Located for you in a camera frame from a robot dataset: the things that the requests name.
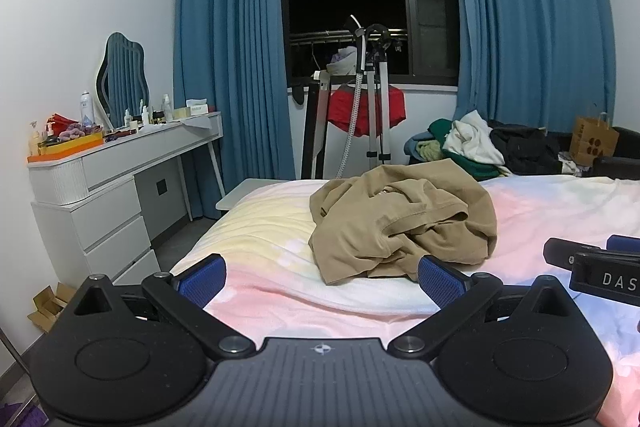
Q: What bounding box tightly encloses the purple mat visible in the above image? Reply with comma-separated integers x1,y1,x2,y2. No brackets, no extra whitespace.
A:
0,402,48,427

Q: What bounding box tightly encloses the cardboard box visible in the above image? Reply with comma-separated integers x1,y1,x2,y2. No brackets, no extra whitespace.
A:
27,282,77,334

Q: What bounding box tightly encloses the white vanity dresser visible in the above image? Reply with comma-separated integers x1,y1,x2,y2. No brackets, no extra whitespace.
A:
27,111,224,288

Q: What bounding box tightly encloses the blue curtain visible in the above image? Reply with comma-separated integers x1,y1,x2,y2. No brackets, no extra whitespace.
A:
172,0,297,220
446,0,617,140

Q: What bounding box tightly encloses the white spray can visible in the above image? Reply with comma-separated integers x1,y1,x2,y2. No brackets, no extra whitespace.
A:
80,91,96,128

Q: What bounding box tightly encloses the yellow-green garment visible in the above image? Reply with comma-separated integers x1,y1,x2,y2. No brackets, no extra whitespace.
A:
417,141,446,162

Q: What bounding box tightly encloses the black sofa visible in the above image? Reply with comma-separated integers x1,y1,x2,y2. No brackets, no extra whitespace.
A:
592,125,640,182

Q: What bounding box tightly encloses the wavy framed mirror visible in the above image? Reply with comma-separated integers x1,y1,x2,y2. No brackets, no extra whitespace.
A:
95,32,150,130

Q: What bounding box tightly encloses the red garment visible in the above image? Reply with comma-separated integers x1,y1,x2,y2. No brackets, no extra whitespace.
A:
327,86,407,131

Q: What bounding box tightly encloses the white garment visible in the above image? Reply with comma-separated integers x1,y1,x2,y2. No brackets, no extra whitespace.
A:
442,109,513,178

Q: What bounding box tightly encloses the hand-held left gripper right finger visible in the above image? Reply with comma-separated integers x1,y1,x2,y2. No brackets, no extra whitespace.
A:
387,254,581,362

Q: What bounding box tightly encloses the silver tripod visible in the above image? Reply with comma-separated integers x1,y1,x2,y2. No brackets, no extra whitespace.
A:
352,23,407,170

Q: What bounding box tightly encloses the brown paper bag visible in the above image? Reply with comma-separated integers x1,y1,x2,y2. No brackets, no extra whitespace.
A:
569,104,621,168

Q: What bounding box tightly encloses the black garment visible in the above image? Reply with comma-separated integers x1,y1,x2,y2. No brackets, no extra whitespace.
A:
487,119,576,178

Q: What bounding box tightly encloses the orange tray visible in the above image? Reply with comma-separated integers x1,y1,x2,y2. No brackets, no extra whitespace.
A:
27,134,106,164

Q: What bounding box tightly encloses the metal clothes rail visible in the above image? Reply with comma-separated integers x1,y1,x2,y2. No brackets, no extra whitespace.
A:
289,27,408,46

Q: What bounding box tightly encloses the pastel bed blanket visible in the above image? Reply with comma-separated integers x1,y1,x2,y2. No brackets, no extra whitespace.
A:
170,174,640,427

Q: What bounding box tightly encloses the tissue box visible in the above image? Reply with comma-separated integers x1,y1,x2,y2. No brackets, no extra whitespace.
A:
172,98,210,122

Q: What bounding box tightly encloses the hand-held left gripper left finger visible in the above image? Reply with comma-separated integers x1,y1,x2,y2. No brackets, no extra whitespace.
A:
64,253,257,360

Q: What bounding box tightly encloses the white grey hanging cloth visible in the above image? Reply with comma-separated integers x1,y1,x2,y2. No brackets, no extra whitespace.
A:
326,47,358,78

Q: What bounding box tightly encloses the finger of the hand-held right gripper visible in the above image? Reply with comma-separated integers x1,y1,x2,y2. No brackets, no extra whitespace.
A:
606,234,640,254
544,237,601,269

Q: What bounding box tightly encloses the black silver folding frame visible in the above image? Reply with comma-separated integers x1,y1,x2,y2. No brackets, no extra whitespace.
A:
292,69,333,180

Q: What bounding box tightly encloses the braided steamer hose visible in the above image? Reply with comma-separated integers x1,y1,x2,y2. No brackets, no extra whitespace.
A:
334,82,366,180

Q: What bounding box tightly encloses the tan printed t-shirt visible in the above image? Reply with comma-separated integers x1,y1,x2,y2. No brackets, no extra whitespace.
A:
308,158,499,285

